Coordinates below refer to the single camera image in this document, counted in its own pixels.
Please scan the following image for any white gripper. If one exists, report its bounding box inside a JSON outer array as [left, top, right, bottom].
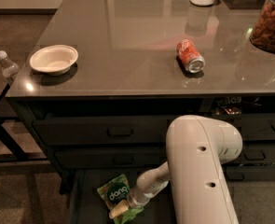
[[109, 189, 150, 219]]

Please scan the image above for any green rice chip bag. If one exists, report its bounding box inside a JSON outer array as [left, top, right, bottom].
[[97, 174, 144, 224]]

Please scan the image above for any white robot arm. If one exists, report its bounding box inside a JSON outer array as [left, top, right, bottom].
[[109, 115, 242, 224]]

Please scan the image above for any open bottom left drawer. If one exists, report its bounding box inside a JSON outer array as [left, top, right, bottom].
[[66, 168, 176, 224]]

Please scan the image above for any middle left drawer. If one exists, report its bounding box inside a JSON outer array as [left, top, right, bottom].
[[55, 147, 166, 169]]

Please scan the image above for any top left drawer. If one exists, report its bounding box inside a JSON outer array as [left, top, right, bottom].
[[33, 115, 174, 146]]

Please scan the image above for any bottom right drawer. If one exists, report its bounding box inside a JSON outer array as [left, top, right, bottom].
[[226, 166, 275, 181]]

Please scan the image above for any middle right drawer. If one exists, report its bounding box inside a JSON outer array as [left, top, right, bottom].
[[234, 141, 275, 165]]

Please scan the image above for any dark snack bag in drawer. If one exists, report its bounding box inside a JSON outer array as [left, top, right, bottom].
[[213, 96, 241, 115]]

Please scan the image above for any top right drawer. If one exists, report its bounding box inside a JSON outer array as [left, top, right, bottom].
[[232, 113, 275, 141]]

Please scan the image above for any white paper bowl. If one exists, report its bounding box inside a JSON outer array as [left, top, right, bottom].
[[29, 45, 78, 76]]

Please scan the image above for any red soda can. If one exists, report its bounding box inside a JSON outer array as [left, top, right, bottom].
[[176, 39, 205, 74]]

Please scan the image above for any clear plastic water bottle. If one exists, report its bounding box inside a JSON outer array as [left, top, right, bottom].
[[0, 50, 21, 85]]

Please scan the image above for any glass jar of snacks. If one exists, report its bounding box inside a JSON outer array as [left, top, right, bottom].
[[250, 0, 275, 53]]

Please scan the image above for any dark drawer cabinet frame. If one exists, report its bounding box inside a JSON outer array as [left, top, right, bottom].
[[11, 96, 275, 191]]

